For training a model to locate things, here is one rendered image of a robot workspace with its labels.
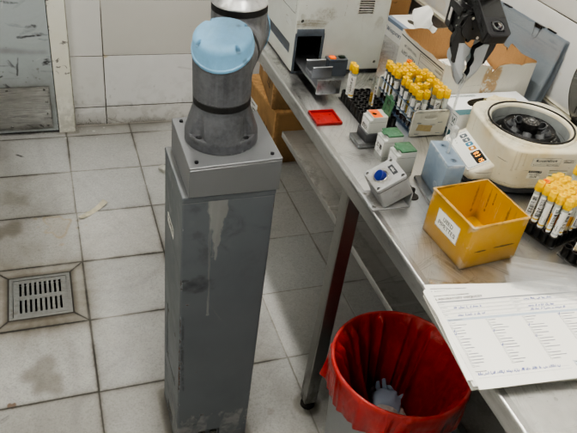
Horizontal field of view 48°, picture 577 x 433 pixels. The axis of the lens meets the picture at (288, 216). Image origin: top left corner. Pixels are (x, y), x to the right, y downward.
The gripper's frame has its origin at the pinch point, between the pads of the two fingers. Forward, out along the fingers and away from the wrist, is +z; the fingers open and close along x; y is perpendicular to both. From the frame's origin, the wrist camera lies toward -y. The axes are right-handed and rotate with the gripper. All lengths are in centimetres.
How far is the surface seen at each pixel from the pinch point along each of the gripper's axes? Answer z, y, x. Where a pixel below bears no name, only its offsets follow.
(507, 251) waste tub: 23.1, -25.9, -5.5
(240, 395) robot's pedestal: 94, -1, 38
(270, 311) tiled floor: 113, 48, 19
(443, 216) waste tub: 18.8, -20.3, 6.9
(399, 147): 18.6, 4.5, 7.4
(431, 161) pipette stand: 18.9, -1.0, 1.9
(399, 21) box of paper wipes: 19, 83, -19
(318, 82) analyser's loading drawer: 19.9, 38.0, 18.2
